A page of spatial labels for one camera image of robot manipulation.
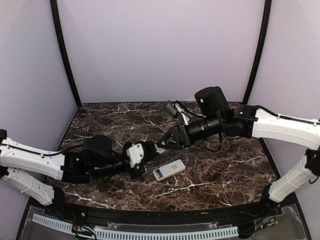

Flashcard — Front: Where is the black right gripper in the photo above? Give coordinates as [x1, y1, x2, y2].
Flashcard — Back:
[156, 112, 224, 150]

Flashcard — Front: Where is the blue battery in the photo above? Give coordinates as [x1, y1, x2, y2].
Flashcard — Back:
[155, 169, 163, 178]

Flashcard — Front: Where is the white remote control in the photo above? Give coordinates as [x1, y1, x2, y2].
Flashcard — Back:
[152, 159, 186, 181]

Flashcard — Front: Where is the white battery cover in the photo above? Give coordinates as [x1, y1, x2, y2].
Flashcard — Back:
[156, 148, 166, 155]

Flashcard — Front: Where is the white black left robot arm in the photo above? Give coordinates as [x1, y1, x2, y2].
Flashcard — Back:
[0, 129, 165, 218]

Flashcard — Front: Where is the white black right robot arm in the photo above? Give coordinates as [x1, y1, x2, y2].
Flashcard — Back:
[157, 86, 320, 217]

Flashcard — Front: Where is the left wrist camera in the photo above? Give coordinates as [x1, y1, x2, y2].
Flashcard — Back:
[125, 141, 146, 169]

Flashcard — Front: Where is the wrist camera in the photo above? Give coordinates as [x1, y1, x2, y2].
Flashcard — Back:
[125, 141, 146, 169]
[164, 100, 191, 126]

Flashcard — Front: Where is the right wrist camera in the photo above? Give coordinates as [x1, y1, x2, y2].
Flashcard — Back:
[164, 100, 191, 126]

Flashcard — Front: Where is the black front rail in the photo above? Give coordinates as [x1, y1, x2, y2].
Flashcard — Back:
[45, 202, 266, 226]

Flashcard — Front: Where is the white slotted cable duct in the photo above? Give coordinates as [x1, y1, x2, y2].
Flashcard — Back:
[31, 213, 239, 240]

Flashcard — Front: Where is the black right corner frame post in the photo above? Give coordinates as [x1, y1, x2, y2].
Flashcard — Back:
[241, 0, 272, 105]

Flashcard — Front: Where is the black corner frame post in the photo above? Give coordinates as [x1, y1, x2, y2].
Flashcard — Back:
[241, 0, 272, 105]
[49, 0, 82, 108]

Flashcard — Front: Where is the black left corner frame post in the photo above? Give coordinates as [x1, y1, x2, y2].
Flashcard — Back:
[49, 0, 82, 108]

